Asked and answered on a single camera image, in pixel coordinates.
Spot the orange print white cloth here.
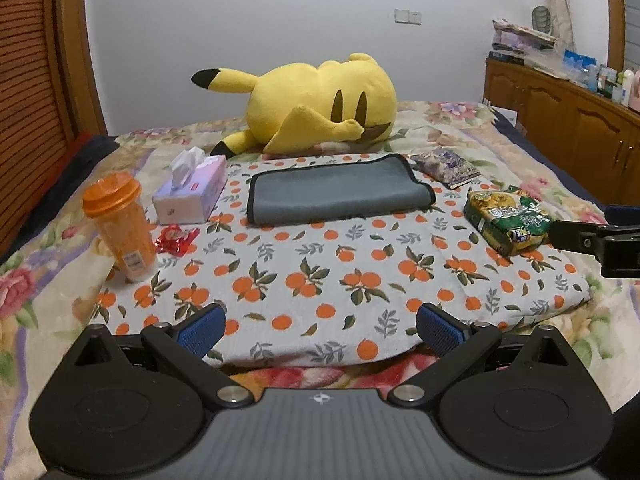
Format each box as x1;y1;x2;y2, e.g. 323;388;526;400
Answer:
93;159;589;367

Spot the purple and grey towel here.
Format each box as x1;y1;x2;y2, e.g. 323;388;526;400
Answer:
246;154;436;226

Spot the green yellow snack bag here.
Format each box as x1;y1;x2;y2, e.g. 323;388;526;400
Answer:
463;186;552;257

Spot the purple snack bag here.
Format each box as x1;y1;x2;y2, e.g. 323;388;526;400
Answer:
410;148;480;190

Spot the yellow Pikachu plush toy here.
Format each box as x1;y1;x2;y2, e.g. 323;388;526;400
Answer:
191;53;397;157

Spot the white wall switch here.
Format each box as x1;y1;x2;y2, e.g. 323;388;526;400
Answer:
394;9;422;26

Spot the pink tissue box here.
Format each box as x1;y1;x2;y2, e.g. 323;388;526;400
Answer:
152;146;227;226

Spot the wooden headboard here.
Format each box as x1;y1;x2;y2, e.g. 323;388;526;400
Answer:
1;0;107;249

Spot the stack of books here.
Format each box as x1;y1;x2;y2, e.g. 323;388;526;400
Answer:
490;18;556;65

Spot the beige curtain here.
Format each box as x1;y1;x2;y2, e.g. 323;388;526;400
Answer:
547;0;575;52

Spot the wooden sideboard cabinet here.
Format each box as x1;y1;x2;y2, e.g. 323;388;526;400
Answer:
484;58;639;206

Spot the dark blue blanket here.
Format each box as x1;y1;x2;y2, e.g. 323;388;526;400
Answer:
1;133;118;263

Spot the blue white box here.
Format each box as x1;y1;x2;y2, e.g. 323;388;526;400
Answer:
562;49;598;80

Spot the orange plastic cup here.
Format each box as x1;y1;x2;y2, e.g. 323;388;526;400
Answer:
82;171;156;282

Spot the small red candy wrapper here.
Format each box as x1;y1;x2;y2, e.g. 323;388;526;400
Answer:
154;224;200;257

